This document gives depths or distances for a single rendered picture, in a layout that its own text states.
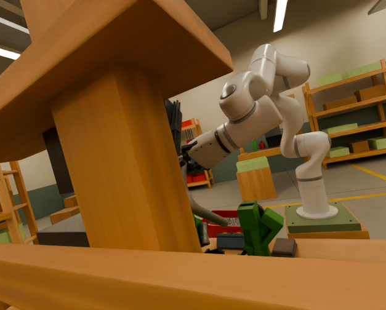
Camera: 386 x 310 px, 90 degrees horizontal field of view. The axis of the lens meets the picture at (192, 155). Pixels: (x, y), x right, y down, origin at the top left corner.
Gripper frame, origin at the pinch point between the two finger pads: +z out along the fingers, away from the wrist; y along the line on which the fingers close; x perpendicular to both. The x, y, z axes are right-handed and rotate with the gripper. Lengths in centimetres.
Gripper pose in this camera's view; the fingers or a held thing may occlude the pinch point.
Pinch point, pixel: (184, 166)
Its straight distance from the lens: 62.4
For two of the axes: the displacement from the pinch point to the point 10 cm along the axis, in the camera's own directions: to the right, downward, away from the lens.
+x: 0.5, 6.9, -7.2
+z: -7.6, 5.0, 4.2
